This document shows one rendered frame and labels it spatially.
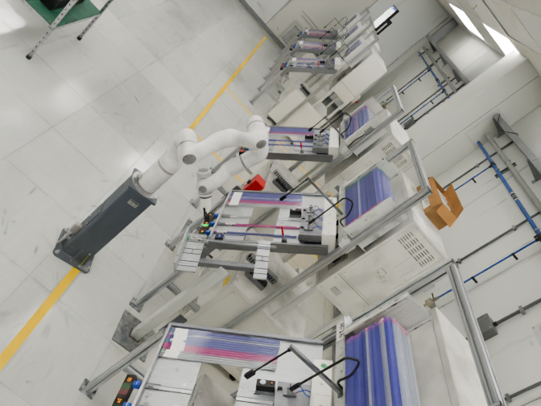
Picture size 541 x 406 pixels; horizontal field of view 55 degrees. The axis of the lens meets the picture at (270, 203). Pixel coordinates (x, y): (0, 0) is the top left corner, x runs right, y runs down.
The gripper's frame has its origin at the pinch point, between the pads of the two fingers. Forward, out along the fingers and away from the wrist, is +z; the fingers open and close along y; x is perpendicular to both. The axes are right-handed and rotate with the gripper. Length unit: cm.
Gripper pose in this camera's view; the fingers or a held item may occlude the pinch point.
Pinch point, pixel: (207, 217)
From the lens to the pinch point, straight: 315.3
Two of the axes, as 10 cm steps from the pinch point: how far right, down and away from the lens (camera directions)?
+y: -1.3, 4.5, -8.8
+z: 0.1, 8.9, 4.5
